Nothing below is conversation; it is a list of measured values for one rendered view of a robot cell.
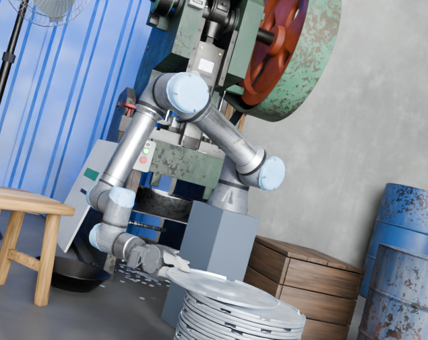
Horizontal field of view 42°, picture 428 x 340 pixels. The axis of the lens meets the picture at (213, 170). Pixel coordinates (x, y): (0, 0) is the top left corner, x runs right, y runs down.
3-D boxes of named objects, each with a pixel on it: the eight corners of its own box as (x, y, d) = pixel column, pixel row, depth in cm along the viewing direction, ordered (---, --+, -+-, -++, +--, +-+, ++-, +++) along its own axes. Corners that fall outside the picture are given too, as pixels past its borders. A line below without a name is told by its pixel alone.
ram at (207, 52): (213, 104, 267) (229, 46, 268) (185, 95, 262) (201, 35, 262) (201, 105, 283) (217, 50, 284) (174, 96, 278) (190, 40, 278)
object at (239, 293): (281, 297, 148) (282, 294, 148) (273, 318, 119) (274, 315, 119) (180, 265, 153) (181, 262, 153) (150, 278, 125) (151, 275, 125)
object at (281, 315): (281, 299, 149) (282, 296, 149) (324, 334, 121) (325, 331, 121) (179, 275, 143) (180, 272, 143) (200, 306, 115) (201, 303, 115)
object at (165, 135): (228, 161, 270) (232, 150, 270) (142, 135, 254) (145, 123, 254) (207, 158, 298) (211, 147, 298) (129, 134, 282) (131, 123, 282)
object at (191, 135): (211, 154, 250) (219, 125, 251) (182, 145, 245) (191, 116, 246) (193, 151, 274) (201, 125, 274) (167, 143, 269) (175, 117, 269)
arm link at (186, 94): (267, 164, 200) (166, 64, 172) (295, 170, 188) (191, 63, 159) (250, 191, 198) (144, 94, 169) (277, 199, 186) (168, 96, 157)
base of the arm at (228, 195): (255, 217, 199) (262, 191, 200) (224, 210, 190) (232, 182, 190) (228, 208, 211) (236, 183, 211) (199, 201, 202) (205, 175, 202)
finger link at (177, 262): (203, 262, 147) (176, 252, 152) (191, 261, 142) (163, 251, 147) (200, 273, 147) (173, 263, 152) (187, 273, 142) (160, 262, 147)
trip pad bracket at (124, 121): (131, 161, 242) (143, 119, 242) (110, 155, 238) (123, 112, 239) (129, 160, 248) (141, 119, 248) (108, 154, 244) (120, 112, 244)
